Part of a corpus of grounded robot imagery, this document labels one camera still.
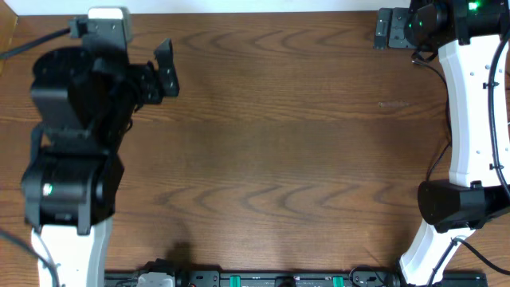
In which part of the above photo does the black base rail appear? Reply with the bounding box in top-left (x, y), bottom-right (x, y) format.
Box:
top-left (104, 258), bottom-right (489, 287)

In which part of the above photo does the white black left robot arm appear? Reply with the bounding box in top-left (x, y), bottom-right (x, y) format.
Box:
top-left (22, 17), bottom-right (179, 286)

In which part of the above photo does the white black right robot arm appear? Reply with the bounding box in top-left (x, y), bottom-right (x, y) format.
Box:
top-left (374, 0), bottom-right (509, 286)

